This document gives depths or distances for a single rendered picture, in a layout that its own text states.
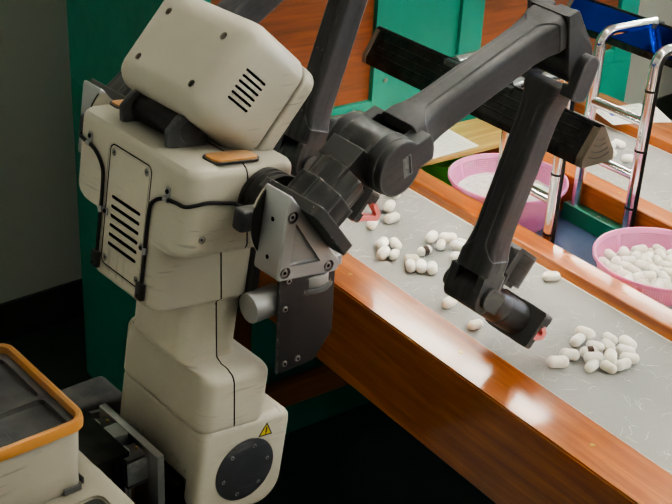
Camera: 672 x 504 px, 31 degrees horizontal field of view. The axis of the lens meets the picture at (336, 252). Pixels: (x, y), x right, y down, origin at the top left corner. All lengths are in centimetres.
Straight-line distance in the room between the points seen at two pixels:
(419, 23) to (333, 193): 137
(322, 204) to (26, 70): 187
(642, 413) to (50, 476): 94
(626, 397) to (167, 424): 75
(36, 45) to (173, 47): 168
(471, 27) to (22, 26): 114
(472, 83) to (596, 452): 59
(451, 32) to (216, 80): 142
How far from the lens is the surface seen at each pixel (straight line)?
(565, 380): 205
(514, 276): 194
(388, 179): 151
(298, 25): 260
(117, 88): 180
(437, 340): 206
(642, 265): 246
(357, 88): 275
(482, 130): 292
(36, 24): 324
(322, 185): 148
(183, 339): 169
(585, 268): 236
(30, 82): 327
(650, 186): 283
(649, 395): 206
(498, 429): 194
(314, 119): 204
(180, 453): 179
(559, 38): 173
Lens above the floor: 184
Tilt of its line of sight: 28 degrees down
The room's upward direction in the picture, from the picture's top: 3 degrees clockwise
